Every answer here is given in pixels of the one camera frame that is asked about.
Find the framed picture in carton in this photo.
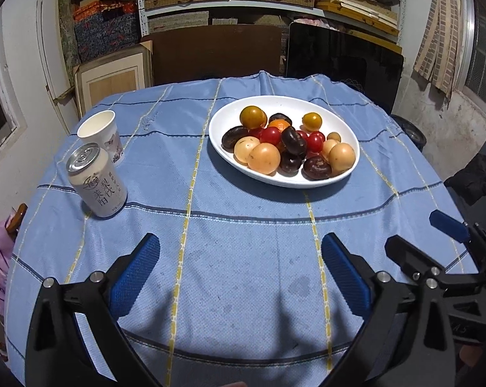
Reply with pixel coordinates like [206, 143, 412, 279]
[74, 41, 154, 119]

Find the large orange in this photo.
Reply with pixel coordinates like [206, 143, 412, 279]
[268, 119, 291, 133]

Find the wooden chair back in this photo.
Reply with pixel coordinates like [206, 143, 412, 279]
[5, 203, 28, 236]

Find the white oval plate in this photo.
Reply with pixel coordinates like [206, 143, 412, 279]
[209, 95, 360, 189]

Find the beige hanging cloth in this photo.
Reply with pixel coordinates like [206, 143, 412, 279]
[413, 0, 463, 99]

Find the pale round fruit behind orange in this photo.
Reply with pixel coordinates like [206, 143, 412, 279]
[320, 139, 339, 161]

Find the yellow orange tomato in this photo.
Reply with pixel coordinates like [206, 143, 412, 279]
[239, 106, 267, 130]

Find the black panel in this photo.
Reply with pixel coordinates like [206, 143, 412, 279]
[286, 22, 404, 114]

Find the dark purple plum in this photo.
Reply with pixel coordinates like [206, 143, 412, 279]
[221, 126, 249, 151]

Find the large pale yellow pear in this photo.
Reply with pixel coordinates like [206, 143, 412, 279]
[248, 143, 281, 175]

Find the dark wrinkled double fruit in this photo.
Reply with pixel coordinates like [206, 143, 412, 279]
[281, 126, 308, 157]

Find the white paper cup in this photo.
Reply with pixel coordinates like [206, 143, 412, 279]
[77, 109, 124, 165]

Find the black bag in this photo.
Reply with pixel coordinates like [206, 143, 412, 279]
[444, 141, 486, 229]

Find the orange tomato top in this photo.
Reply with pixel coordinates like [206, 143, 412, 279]
[302, 112, 323, 132]

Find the small red tomato top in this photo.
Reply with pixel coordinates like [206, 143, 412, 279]
[309, 131, 326, 143]

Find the dark wrinkled fruit right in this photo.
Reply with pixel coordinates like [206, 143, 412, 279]
[302, 155, 332, 180]

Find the dark plum right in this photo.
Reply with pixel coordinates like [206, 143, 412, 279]
[279, 150, 303, 176]

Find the small brown round fruit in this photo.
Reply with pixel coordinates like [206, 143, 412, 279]
[326, 132, 342, 143]

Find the red tomato middle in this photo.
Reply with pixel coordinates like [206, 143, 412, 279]
[307, 136, 325, 153]

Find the brown wooden board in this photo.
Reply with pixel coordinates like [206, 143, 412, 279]
[141, 25, 281, 86]

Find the small red tomato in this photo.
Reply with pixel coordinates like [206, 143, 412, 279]
[309, 131, 326, 143]
[248, 128, 264, 139]

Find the red cherry tomato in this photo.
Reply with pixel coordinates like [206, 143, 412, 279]
[260, 127, 281, 146]

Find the blue checked tablecloth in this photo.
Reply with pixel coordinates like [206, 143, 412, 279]
[5, 73, 475, 386]

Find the white drink can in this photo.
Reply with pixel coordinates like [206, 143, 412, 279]
[66, 143, 128, 218]

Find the small red tomato right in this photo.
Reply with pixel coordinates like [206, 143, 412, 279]
[248, 128, 264, 139]

